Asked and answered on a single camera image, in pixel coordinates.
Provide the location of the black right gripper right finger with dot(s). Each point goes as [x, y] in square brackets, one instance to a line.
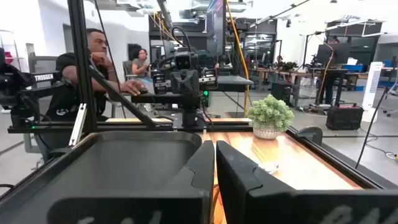
[236, 193]

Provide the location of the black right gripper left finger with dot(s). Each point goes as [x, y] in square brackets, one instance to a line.
[130, 208]

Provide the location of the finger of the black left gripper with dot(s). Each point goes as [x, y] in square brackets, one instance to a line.
[178, 82]
[192, 82]

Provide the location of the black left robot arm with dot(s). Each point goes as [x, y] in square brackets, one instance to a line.
[189, 116]

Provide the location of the black background robot arm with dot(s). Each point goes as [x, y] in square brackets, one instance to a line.
[18, 84]

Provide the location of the black plastic serving tray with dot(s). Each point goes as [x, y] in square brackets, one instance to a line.
[130, 161]

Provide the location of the large black desk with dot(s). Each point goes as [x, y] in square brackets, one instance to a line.
[233, 81]

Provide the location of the black low desk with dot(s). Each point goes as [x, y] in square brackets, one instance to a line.
[155, 98]

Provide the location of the person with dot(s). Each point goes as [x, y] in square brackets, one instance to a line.
[140, 63]
[334, 40]
[99, 46]

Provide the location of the grey office chair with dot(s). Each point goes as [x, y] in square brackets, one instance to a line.
[127, 70]

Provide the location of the black monitor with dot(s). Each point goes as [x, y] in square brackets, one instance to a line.
[334, 53]
[216, 28]

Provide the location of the green potted plant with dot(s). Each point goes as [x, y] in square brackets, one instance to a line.
[270, 113]

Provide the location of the black computer tower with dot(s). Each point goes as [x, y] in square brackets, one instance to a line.
[281, 92]

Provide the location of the black equipment case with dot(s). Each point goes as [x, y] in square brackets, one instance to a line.
[344, 117]

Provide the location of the blue storage bin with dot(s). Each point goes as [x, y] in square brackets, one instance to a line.
[354, 68]

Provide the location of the white tower fan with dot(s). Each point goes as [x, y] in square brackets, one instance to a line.
[372, 90]

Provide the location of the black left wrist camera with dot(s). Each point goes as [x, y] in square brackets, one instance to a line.
[183, 61]

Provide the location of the black frame clamp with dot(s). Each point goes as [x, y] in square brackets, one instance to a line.
[311, 133]

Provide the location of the black aluminium table frame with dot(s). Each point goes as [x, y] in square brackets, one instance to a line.
[82, 62]

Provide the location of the silver metal bracket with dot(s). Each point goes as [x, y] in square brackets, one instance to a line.
[77, 124]

